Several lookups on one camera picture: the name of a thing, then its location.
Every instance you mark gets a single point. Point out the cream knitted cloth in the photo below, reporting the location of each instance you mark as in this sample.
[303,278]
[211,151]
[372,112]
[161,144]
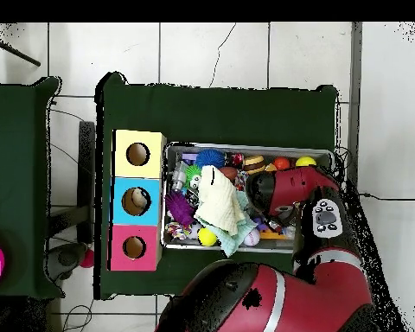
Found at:
[218,200]

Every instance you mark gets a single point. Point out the mint green knitted cloth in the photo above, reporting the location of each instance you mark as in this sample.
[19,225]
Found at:
[231,242]

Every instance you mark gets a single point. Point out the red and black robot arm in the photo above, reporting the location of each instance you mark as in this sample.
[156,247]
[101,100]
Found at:
[297,297]

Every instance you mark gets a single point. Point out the silver mesh bin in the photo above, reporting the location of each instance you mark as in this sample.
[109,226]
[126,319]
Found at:
[180,246]

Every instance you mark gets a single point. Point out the wooden three-hole box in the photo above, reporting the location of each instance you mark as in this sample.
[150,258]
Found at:
[119,207]

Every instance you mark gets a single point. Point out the green spiky toy with eyes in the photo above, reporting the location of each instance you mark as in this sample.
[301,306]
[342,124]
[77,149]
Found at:
[193,173]

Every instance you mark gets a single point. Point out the blue spiky ball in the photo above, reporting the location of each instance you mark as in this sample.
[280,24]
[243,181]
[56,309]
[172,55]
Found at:
[209,158]

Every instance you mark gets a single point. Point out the purple spiky ball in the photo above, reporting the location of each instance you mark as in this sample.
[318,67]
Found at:
[179,207]

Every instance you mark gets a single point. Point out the tan wooden wheel toy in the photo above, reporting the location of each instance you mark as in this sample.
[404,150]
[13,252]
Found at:
[254,164]

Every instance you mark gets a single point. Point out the dark green tablecloth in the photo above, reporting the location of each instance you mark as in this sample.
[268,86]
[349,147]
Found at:
[211,114]
[17,138]

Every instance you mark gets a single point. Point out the white baseball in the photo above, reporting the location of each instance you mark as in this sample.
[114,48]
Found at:
[251,238]

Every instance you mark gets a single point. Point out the orange-red ball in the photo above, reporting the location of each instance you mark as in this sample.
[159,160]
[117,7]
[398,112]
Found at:
[281,163]

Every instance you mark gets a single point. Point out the tall black object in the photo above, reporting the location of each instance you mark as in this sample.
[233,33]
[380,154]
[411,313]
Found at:
[86,173]

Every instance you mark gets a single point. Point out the small red ball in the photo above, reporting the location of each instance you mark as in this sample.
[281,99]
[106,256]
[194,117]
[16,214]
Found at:
[87,258]

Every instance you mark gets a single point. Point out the dark grey rounded object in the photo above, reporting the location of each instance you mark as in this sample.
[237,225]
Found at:
[65,259]

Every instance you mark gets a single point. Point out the black rod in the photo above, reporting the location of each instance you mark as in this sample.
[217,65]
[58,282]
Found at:
[17,52]

